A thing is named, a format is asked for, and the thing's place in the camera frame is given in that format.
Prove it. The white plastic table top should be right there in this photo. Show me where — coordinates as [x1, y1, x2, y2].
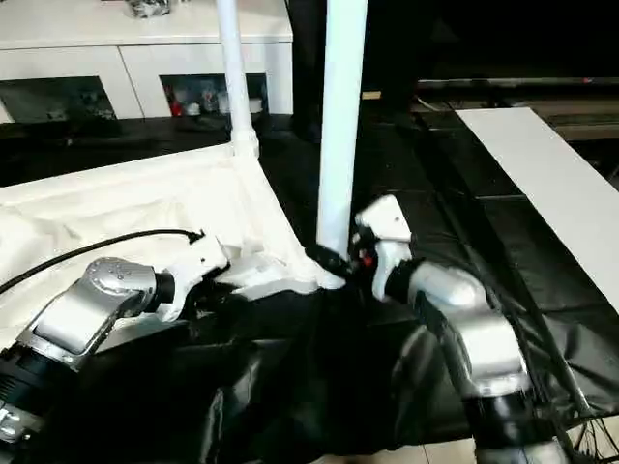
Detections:
[0, 141, 348, 350]

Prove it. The white plastic table leg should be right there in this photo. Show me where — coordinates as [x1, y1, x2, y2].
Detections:
[313, 0, 369, 289]
[214, 0, 261, 160]

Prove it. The black work mat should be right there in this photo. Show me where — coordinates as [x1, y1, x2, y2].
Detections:
[0, 103, 619, 460]

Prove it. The white flat board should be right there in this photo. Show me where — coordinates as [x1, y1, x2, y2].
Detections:
[453, 105, 619, 311]

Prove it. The grey thin tube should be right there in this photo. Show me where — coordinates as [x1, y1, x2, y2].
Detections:
[519, 299, 595, 418]

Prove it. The white cabinet with glass doors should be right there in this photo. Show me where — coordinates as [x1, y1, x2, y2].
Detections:
[0, 0, 296, 126]

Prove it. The small grey object on cabinet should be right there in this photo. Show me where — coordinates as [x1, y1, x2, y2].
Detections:
[123, 0, 171, 19]

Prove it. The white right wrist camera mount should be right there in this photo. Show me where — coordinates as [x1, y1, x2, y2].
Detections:
[354, 193, 416, 302]

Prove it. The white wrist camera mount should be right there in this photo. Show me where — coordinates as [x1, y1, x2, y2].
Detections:
[153, 233, 232, 324]
[354, 193, 416, 302]

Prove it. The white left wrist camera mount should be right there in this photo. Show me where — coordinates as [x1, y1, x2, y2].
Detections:
[153, 233, 232, 324]

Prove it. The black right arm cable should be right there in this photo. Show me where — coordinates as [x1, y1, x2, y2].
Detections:
[367, 231, 619, 464]

